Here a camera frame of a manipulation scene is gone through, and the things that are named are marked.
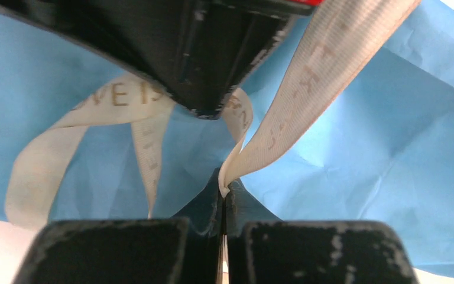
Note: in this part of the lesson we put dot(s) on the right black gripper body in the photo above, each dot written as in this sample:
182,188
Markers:
197,52

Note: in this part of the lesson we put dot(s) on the blue wrapping paper sheet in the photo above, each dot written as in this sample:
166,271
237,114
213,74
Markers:
384,150

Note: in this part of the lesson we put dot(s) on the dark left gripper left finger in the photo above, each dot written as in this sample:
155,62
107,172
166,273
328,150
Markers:
185,248

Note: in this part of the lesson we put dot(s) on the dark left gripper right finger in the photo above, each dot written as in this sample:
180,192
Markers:
265,249

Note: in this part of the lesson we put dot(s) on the cream lace ribbon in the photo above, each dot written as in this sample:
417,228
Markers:
341,38

